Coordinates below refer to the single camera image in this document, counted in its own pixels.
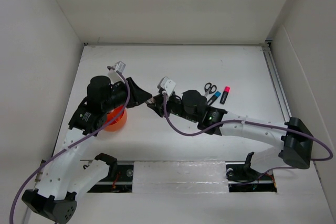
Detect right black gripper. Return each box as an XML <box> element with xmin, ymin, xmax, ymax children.
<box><xmin>148</xmin><ymin>91</ymin><xmax>199</xmax><ymax>123</ymax></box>

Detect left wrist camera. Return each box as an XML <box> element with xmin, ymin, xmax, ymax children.
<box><xmin>107</xmin><ymin>61</ymin><xmax>126</xmax><ymax>82</ymax></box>

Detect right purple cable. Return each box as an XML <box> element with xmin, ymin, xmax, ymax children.
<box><xmin>161</xmin><ymin>90</ymin><xmax>334</xmax><ymax>185</ymax></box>

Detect orange round pen holder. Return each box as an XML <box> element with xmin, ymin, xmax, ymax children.
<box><xmin>104</xmin><ymin>106</ymin><xmax>128</xmax><ymax>132</ymax></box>

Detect purple cable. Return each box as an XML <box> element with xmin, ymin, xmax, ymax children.
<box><xmin>161</xmin><ymin>90</ymin><xmax>334</xmax><ymax>185</ymax></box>
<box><xmin>9</xmin><ymin>65</ymin><xmax>131</xmax><ymax>224</ymax></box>

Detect aluminium rail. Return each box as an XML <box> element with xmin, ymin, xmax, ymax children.
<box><xmin>261</xmin><ymin>41</ymin><xmax>292</xmax><ymax>122</ymax></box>

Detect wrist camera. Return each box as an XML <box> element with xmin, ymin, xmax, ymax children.
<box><xmin>157</xmin><ymin>77</ymin><xmax>176</xmax><ymax>98</ymax></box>
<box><xmin>107</xmin><ymin>61</ymin><xmax>126</xmax><ymax>82</ymax></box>

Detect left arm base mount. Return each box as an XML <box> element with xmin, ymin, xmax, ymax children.
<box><xmin>88</xmin><ymin>153</ymin><xmax>134</xmax><ymax>193</ymax></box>

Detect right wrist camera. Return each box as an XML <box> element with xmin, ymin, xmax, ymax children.
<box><xmin>157</xmin><ymin>77</ymin><xmax>176</xmax><ymax>98</ymax></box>

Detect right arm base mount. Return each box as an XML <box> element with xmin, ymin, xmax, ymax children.
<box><xmin>225</xmin><ymin>152</ymin><xmax>277</xmax><ymax>193</ymax></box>

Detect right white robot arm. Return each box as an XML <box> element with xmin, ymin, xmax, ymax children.
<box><xmin>147</xmin><ymin>90</ymin><xmax>313</xmax><ymax>179</ymax></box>

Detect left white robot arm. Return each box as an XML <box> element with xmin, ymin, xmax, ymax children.
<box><xmin>22</xmin><ymin>76</ymin><xmax>152</xmax><ymax>223</ymax></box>

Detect black handled scissors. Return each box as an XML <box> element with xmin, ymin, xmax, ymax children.
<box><xmin>204</xmin><ymin>82</ymin><xmax>217</xmax><ymax>97</ymax></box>

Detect black blue utility knife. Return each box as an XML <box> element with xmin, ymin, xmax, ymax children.
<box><xmin>207</xmin><ymin>91</ymin><xmax>221</xmax><ymax>105</ymax></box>

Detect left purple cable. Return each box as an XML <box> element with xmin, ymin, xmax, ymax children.
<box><xmin>9</xmin><ymin>65</ymin><xmax>131</xmax><ymax>224</ymax></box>

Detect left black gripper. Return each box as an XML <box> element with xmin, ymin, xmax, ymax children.
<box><xmin>103</xmin><ymin>78</ymin><xmax>152</xmax><ymax>112</ymax></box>

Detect pink marker cap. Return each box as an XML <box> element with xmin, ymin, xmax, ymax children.
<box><xmin>220</xmin><ymin>86</ymin><xmax>230</xmax><ymax>105</ymax></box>

